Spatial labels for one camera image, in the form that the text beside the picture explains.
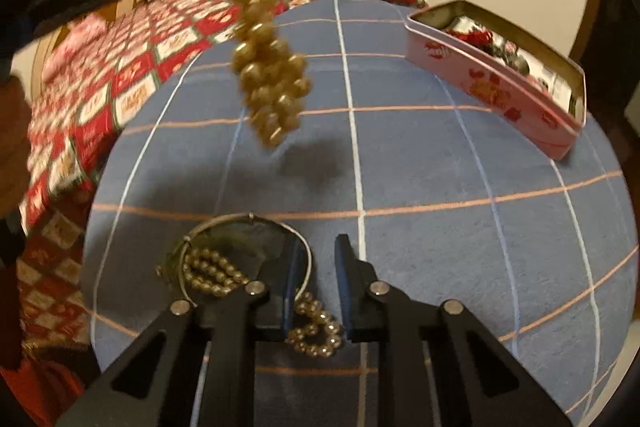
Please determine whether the red cloth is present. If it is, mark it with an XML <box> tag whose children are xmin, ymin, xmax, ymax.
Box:
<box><xmin>0</xmin><ymin>357</ymin><xmax>101</xmax><ymax>427</ymax></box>

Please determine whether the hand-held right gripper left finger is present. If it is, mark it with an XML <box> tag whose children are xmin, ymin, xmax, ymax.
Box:
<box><xmin>54</xmin><ymin>237</ymin><xmax>305</xmax><ymax>427</ymax></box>

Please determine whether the pink floral pillow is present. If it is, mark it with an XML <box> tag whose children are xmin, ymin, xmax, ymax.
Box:
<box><xmin>42</xmin><ymin>14</ymin><xmax>118</xmax><ymax>72</ymax></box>

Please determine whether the red printed bed sheet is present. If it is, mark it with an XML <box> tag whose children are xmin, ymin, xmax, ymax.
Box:
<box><xmin>17</xmin><ymin>0</ymin><xmax>428</xmax><ymax>358</ymax></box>

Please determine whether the blue checked tablecloth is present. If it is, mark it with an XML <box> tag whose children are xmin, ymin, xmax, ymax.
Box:
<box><xmin>82</xmin><ymin>0</ymin><xmax>640</xmax><ymax>427</ymax></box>

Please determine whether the silver bead necklace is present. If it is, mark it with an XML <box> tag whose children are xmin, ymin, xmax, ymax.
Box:
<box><xmin>492</xmin><ymin>39</ymin><xmax>532</xmax><ymax>76</ymax></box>

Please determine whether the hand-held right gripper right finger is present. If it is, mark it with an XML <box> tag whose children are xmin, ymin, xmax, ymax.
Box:
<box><xmin>334</xmin><ymin>234</ymin><xmax>573</xmax><ymax>427</ymax></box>

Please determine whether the red knotted cord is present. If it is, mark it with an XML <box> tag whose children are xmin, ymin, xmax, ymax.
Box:
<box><xmin>450</xmin><ymin>27</ymin><xmax>496</xmax><ymax>48</ymax></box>

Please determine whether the white paper card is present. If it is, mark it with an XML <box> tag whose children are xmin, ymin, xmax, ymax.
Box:
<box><xmin>535</xmin><ymin>62</ymin><xmax>576</xmax><ymax>108</ymax></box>

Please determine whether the pink tin box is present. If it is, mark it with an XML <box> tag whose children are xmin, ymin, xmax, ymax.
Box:
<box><xmin>404</xmin><ymin>0</ymin><xmax>587</xmax><ymax>161</ymax></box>

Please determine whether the small bead strand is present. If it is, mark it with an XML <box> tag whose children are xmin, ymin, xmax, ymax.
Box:
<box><xmin>179</xmin><ymin>246</ymin><xmax>346</xmax><ymax>359</ymax></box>

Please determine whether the thin silver bangle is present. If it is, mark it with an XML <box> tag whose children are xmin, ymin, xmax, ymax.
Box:
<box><xmin>162</xmin><ymin>213</ymin><xmax>315</xmax><ymax>305</ymax></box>

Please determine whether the cream pearl necklace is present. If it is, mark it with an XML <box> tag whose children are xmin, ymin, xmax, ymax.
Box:
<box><xmin>230</xmin><ymin>0</ymin><xmax>312</xmax><ymax>152</ymax></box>

